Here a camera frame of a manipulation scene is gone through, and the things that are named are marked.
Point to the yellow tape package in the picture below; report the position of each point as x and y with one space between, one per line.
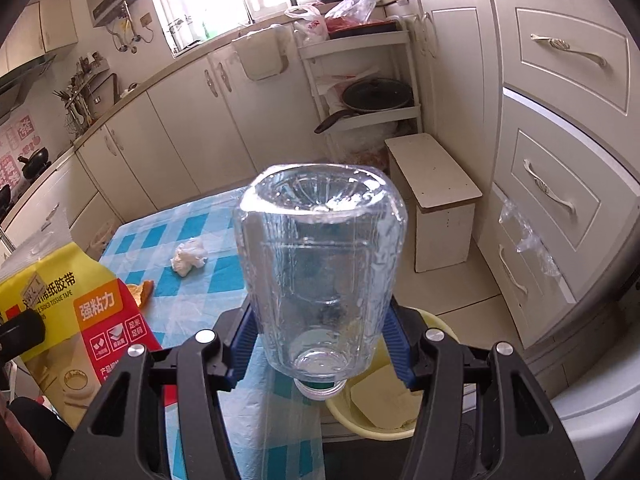
60 300

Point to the red wall stickers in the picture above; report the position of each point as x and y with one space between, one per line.
20 145

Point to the range hood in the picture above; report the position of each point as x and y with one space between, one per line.
25 72

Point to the white drawer cabinet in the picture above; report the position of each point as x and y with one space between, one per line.
570 55

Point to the white base cabinet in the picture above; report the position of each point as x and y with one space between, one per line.
65 185
175 125

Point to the black pot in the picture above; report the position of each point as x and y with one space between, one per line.
4 196

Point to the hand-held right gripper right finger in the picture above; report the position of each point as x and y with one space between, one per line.
400 352

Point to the dark tray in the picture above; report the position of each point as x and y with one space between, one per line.
362 27

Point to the beige paper piece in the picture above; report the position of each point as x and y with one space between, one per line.
385 402

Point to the yellow plastic basin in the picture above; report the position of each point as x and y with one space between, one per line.
341 412

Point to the white plastic bag red print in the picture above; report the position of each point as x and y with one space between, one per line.
311 22

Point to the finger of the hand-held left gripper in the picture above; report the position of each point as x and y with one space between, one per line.
20 334

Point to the small wooden stool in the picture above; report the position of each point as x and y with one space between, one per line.
430 175

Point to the clear plastic bottle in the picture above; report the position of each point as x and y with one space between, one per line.
320 270

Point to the blue checked plastic tablecloth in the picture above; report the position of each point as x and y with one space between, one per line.
220 260

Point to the clear plastic film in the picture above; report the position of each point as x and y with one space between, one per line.
525 235

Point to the black frying pan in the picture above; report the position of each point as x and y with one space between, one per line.
375 95

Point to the white hanging bin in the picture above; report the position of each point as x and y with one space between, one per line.
260 55

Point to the white shelf rack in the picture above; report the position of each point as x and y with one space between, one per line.
350 42

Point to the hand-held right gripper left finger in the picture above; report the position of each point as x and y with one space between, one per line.
244 342

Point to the white wall cabinet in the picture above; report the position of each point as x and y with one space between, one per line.
40 35

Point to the utensil rack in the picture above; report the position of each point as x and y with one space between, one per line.
75 95

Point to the white appliance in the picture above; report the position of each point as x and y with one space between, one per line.
600 425

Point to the white tissue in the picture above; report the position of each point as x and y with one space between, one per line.
189 258

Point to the orange peel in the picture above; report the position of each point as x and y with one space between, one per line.
142 294

